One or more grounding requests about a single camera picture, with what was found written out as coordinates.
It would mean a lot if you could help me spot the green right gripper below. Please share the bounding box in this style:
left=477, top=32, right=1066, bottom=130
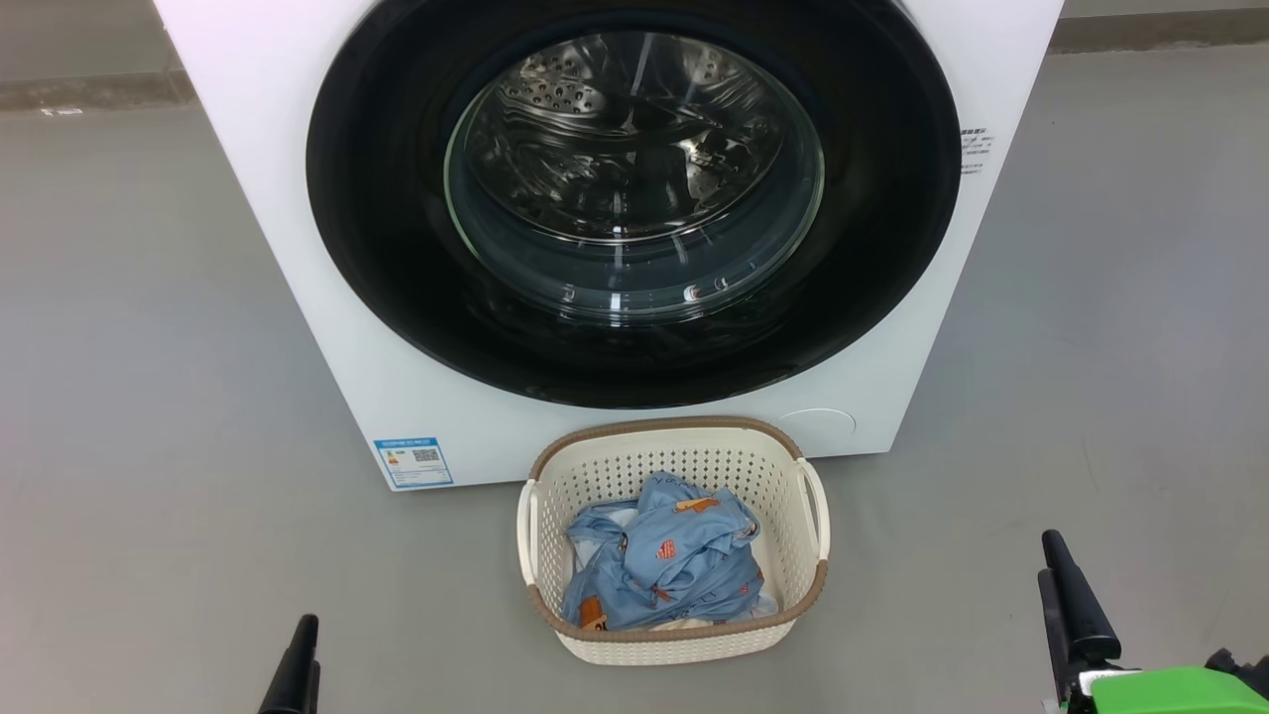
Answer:
left=1037, top=530, right=1269, bottom=714

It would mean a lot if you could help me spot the cream blue orange garment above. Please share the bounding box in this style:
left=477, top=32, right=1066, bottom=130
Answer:
left=591, top=506, right=780, bottom=633

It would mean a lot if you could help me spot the blue garment with orange patches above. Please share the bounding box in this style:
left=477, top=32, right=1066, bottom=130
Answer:
left=560, top=472, right=766, bottom=633

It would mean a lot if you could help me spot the black round glass washer door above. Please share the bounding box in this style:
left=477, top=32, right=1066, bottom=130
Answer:
left=305, top=0, right=963, bottom=410

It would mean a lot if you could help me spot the white front-load washing machine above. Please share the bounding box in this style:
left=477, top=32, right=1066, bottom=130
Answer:
left=154, top=0, right=1065, bottom=494

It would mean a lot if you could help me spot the blue energy label sticker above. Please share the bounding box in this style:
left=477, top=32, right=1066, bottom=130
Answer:
left=373, top=436, right=455, bottom=491

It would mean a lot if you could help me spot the round white filter cover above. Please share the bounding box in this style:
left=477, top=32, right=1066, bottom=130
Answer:
left=776, top=408, right=857, bottom=457

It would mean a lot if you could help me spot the cream perforated laundry basket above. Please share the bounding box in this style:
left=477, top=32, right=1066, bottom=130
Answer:
left=516, top=416, right=832, bottom=666

